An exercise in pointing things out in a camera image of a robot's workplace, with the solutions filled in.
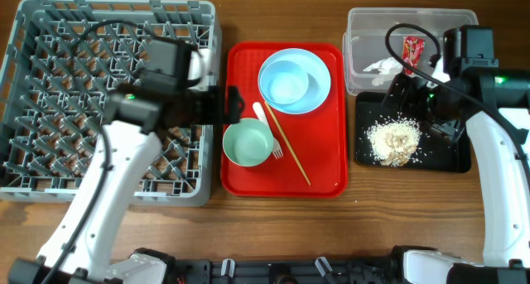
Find wooden chopstick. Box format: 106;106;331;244
264;102;311;186

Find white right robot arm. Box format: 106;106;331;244
384;68;529;283

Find red plastic tray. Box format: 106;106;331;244
220;41;348;198

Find black food waste tray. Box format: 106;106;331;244
354;92;471;173

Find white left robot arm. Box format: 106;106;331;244
7;84;245;283

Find grey dishwasher rack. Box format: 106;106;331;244
1;0;222;203

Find rice food leftovers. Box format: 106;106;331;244
365;118;422;166

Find light blue plate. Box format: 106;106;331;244
258;48;331;115

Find light blue bowl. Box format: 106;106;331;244
259;60;309;104

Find clear plastic bin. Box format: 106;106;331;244
342;7;479;96

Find white plastic fork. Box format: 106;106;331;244
252;101;284;160

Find white tissue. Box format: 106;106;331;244
363;57;403;75

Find red snack wrapper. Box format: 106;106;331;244
402;36;425;69

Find green saucer bowl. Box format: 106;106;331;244
222;118;273;167

